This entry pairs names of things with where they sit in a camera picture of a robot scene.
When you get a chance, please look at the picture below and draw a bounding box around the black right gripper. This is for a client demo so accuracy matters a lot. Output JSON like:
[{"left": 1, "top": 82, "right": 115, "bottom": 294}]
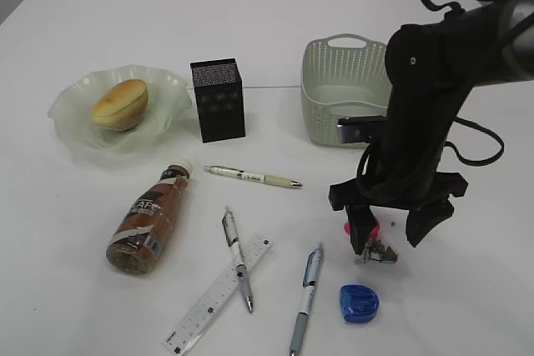
[{"left": 329, "top": 22, "right": 474, "bottom": 255}]

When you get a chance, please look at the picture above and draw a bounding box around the pink pencil sharpener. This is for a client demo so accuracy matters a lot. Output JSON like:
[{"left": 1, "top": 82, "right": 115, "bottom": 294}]
[{"left": 343, "top": 222, "right": 380, "bottom": 240}]

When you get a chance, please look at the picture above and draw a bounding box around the smaller paper piece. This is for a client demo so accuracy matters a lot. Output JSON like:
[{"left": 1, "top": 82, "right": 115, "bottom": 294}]
[{"left": 355, "top": 238, "right": 398, "bottom": 263}]

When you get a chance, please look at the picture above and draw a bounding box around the brown coffee drink bottle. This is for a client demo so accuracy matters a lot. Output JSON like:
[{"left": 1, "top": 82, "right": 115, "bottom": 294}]
[{"left": 105, "top": 158, "right": 193, "bottom": 275}]

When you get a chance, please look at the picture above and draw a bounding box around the oblong golden bread roll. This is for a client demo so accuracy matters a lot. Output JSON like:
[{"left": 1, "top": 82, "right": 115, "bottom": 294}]
[{"left": 92, "top": 78, "right": 149, "bottom": 132}]

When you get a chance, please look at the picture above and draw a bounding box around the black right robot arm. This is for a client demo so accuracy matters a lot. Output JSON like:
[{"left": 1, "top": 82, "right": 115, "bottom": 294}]
[{"left": 329, "top": 0, "right": 533, "bottom": 254}]

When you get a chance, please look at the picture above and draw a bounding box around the blue pencil sharpener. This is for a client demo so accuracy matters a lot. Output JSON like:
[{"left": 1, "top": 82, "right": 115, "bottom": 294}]
[{"left": 339, "top": 284, "right": 380, "bottom": 323}]

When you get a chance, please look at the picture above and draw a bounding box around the blue white retractable pen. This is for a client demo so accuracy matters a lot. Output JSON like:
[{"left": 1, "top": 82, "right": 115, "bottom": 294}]
[{"left": 289, "top": 243, "right": 324, "bottom": 356}]

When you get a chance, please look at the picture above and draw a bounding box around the pale green plastic basket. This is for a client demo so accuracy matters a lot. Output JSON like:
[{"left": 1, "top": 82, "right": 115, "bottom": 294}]
[{"left": 300, "top": 33, "right": 392, "bottom": 148}]

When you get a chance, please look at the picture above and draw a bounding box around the grey white retractable pen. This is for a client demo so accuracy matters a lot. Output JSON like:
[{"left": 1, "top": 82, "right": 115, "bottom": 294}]
[{"left": 222, "top": 206, "right": 254, "bottom": 313}]

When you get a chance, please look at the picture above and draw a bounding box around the beige retractable pen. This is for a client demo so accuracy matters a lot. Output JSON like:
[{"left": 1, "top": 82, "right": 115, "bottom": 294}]
[{"left": 204, "top": 165, "right": 302, "bottom": 188}]

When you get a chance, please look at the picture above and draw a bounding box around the black mesh pen holder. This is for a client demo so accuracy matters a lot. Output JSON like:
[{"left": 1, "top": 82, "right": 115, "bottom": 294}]
[{"left": 190, "top": 58, "right": 246, "bottom": 143}]

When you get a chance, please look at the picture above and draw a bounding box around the pale green wavy glass plate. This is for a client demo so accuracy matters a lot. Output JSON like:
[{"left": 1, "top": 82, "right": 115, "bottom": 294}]
[{"left": 48, "top": 64, "right": 192, "bottom": 153}]

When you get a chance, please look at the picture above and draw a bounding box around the clear plastic ruler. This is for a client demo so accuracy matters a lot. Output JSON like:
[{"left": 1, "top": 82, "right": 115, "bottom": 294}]
[{"left": 162, "top": 234, "right": 272, "bottom": 355}]

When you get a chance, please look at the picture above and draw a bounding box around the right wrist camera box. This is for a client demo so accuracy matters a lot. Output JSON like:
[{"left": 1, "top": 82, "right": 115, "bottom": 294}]
[{"left": 337, "top": 116, "right": 386, "bottom": 143}]

